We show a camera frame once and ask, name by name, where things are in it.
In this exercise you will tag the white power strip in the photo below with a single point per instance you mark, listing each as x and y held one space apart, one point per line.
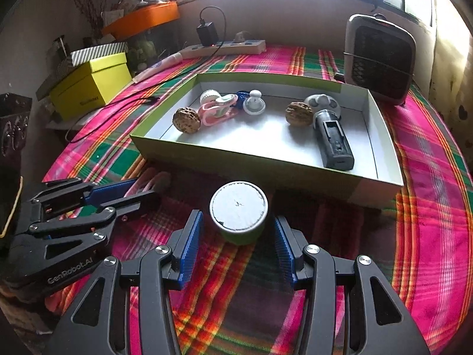
240 47

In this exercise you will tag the black charger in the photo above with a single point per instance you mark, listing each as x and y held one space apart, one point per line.
206 33

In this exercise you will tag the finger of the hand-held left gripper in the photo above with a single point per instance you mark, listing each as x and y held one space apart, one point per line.
111 191
129 207

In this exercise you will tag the black handheld device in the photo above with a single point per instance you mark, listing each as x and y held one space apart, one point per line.
334 144

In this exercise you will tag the dried branches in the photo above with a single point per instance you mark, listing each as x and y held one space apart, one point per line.
92 7

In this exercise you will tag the white knobbed disc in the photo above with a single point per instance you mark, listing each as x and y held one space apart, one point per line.
255 106

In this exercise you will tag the yellow box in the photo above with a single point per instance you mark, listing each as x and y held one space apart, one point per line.
88 88

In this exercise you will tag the plaid tablecloth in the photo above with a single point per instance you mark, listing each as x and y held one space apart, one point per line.
425 192

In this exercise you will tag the white egg-shaped device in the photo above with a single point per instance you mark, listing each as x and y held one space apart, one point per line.
325 101

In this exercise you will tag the grey space heater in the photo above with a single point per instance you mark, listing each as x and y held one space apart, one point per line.
377 59

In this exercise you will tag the striped box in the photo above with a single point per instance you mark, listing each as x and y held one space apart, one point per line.
99 52

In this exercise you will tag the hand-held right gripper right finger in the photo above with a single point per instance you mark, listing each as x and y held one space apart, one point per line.
286 251

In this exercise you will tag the round green tin white lid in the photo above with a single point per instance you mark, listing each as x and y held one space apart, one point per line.
238 205

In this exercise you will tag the green cardboard box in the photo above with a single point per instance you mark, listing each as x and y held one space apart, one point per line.
258 140

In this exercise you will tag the white tube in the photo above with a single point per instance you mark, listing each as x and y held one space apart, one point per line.
159 66

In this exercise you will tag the small white plug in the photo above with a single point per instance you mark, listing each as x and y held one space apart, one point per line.
242 37

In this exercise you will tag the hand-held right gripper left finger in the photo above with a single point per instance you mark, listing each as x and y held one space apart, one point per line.
188 251

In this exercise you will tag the patterned curtain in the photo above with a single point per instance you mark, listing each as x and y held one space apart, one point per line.
454 92

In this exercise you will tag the brown walnut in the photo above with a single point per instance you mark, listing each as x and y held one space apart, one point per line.
298 114
186 119

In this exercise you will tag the dark carved container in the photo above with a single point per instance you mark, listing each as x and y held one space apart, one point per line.
13 129

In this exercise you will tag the pink and grey clip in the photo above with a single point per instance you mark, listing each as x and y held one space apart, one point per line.
212 114

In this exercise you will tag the orange tray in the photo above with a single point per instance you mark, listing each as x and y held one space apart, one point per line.
144 16

